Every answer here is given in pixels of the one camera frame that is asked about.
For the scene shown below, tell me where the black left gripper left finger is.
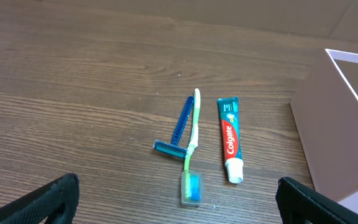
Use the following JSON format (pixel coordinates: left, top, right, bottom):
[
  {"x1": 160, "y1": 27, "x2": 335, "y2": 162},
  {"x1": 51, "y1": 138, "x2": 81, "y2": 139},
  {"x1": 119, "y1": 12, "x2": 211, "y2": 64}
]
[{"x1": 0, "y1": 173, "x2": 80, "y2": 224}]

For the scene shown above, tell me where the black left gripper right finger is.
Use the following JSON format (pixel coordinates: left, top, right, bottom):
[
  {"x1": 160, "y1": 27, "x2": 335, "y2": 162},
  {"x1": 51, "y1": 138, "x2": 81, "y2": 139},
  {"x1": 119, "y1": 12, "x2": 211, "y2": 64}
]
[{"x1": 275, "y1": 177, "x2": 358, "y2": 224}]

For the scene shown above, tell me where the green white toothbrush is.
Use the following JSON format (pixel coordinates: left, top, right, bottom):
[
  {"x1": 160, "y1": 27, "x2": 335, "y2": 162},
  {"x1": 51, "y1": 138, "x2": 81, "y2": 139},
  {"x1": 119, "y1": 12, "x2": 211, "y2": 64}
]
[{"x1": 180, "y1": 88, "x2": 203, "y2": 207}]

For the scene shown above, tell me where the blue disposable razor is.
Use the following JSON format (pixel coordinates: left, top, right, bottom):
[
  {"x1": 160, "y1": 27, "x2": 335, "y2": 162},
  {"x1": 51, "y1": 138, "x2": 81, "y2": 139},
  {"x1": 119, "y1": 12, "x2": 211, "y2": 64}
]
[{"x1": 153, "y1": 96, "x2": 194, "y2": 159}]

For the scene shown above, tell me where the white cardboard box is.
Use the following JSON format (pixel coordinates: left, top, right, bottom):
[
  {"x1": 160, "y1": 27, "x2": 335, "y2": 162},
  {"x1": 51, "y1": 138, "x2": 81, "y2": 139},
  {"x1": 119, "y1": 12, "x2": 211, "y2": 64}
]
[{"x1": 290, "y1": 49, "x2": 358, "y2": 214}]

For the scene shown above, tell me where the Colgate toothpaste tube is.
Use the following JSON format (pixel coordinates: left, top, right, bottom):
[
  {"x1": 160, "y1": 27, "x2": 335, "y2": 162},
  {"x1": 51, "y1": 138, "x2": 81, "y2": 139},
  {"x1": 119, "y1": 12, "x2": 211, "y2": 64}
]
[{"x1": 217, "y1": 96, "x2": 244, "y2": 184}]

